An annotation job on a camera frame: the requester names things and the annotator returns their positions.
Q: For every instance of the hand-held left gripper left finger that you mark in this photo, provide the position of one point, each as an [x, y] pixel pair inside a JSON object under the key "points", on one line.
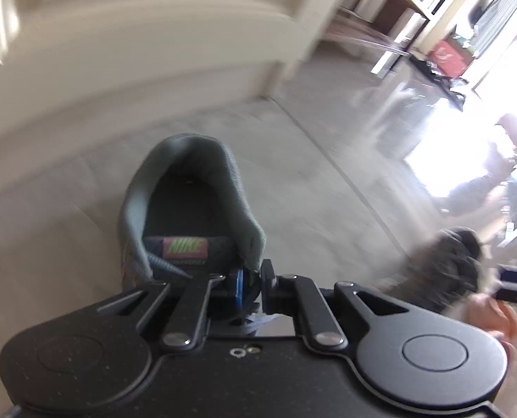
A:
{"points": [[240, 289]]}

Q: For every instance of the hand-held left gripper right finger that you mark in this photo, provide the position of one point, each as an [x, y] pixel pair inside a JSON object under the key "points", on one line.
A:
{"points": [[269, 281]]}

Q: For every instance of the grey sneaker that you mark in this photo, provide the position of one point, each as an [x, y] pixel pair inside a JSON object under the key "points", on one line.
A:
{"points": [[189, 209], [448, 265]]}

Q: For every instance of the person's right hand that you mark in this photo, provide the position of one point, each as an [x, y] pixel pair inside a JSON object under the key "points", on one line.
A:
{"points": [[496, 318]]}

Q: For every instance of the red box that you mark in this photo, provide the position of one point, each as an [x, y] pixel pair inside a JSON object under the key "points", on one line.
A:
{"points": [[450, 59]]}

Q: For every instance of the white panelled cabinet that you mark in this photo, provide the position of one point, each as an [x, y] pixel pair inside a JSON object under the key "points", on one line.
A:
{"points": [[132, 30]]}

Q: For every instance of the wooden shoe rack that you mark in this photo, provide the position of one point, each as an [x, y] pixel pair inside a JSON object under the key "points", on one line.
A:
{"points": [[389, 8]]}

